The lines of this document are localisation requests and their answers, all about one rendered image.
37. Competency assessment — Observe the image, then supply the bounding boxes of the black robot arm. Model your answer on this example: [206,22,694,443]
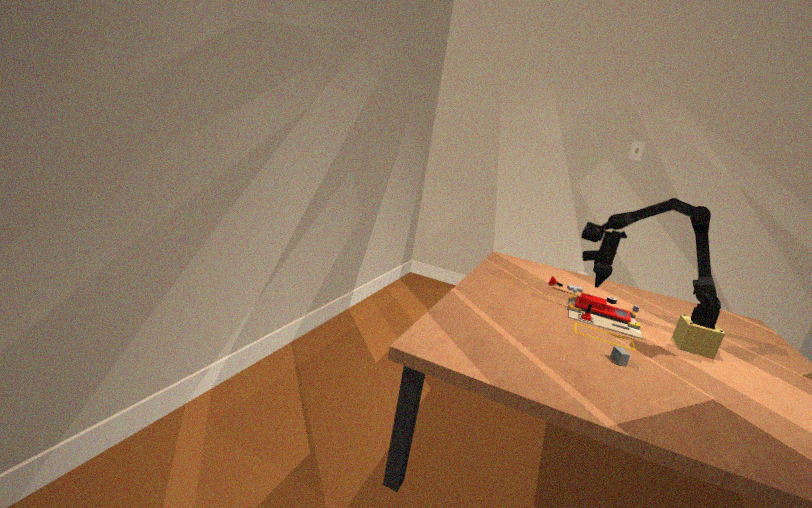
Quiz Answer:
[582,198,721,330]

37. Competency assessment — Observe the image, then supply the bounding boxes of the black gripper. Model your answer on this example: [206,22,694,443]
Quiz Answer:
[593,245,617,288]

